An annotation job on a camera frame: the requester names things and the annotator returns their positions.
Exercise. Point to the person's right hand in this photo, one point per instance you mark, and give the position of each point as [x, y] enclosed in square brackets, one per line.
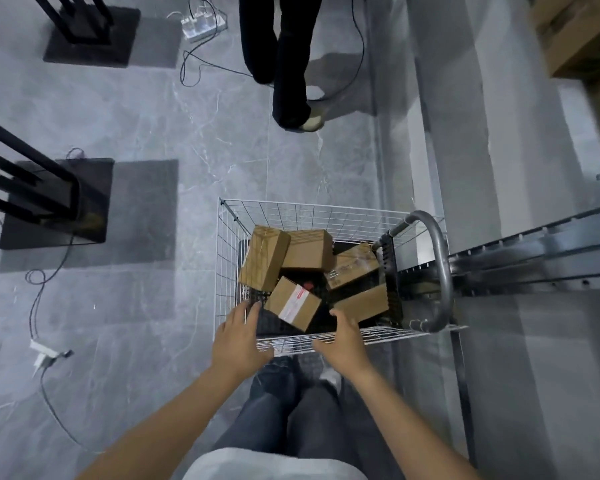
[347, 349]

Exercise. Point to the person's left hand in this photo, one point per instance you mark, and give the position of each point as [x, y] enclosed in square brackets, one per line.
[237, 344]

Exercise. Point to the person's left thumb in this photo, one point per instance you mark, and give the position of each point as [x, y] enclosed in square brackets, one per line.
[266, 353]

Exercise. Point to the person's right thumb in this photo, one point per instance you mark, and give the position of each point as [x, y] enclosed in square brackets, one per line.
[323, 346]

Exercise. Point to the person's right forearm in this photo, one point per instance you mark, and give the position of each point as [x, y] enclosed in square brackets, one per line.
[410, 424]

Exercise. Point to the person's left forearm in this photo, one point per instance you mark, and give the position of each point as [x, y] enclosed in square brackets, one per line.
[160, 429]

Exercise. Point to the white shoe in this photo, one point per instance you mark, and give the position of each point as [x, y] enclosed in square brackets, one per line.
[331, 378]

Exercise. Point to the cardboard box with red label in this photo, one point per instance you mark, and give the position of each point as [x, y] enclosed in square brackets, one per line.
[292, 302]

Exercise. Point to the flat brown cardboard box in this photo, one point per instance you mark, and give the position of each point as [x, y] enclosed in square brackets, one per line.
[365, 303]

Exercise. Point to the small red object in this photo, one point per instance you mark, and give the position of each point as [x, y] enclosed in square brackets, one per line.
[308, 285]

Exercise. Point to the dark grey jeans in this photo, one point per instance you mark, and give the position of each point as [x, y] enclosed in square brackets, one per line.
[290, 419]

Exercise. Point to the cardboard box with clear tape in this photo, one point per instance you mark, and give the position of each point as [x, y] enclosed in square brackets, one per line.
[352, 267]

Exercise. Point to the tall plain cardboard box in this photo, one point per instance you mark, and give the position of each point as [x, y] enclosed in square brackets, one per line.
[262, 257]

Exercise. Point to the plain brown cardboard box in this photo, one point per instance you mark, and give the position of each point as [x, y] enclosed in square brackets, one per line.
[307, 249]

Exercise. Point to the white shirt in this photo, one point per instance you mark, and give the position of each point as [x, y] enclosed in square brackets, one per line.
[270, 467]

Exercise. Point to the white power adapter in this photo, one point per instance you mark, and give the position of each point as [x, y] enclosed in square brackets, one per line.
[47, 352]

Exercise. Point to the grey metal shelf rack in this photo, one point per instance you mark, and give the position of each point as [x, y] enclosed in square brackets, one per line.
[535, 254]

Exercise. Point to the black stand with square base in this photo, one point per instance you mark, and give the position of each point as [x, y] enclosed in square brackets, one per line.
[92, 34]
[55, 204]

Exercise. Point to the white power strip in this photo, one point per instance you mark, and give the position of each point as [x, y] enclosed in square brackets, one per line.
[204, 22]

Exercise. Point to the large stacked cardboard boxes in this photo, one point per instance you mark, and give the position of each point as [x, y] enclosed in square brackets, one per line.
[577, 32]

